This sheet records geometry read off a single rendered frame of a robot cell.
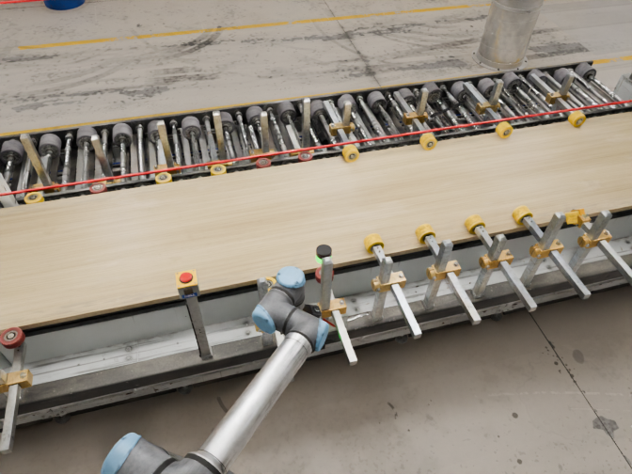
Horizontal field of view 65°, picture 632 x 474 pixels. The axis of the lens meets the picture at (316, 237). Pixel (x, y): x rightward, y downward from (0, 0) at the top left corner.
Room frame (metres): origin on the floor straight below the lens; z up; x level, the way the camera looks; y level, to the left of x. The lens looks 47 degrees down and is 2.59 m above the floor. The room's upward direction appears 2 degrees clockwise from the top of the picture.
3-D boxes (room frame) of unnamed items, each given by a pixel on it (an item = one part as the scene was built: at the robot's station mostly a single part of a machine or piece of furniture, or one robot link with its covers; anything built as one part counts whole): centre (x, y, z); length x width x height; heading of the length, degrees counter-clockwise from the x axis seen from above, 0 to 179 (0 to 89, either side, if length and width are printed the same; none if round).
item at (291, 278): (0.98, 0.08, 1.29); 0.10 x 0.09 x 0.12; 152
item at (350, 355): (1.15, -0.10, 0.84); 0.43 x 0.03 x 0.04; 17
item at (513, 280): (1.41, -0.81, 0.95); 0.50 x 0.04 x 0.04; 17
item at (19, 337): (0.99, 1.15, 0.85); 0.08 x 0.08 x 0.11
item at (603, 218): (1.56, -1.24, 0.89); 0.03 x 0.03 x 0.48; 17
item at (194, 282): (1.05, 0.44, 1.18); 0.07 x 0.07 x 0.08; 17
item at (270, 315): (0.88, 0.12, 1.29); 0.12 x 0.12 x 0.09; 62
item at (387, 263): (1.27, -0.29, 0.86); 0.03 x 0.03 x 0.48; 17
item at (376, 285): (1.28, -0.31, 0.95); 0.13 x 0.06 x 0.05; 107
